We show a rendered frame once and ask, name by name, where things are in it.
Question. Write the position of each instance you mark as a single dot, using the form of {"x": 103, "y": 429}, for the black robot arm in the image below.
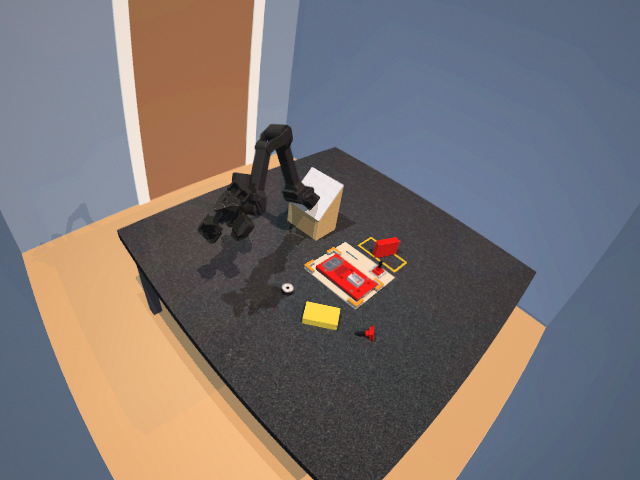
{"x": 279, "y": 137}

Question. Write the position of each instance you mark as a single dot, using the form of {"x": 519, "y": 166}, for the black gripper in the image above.
{"x": 225, "y": 209}

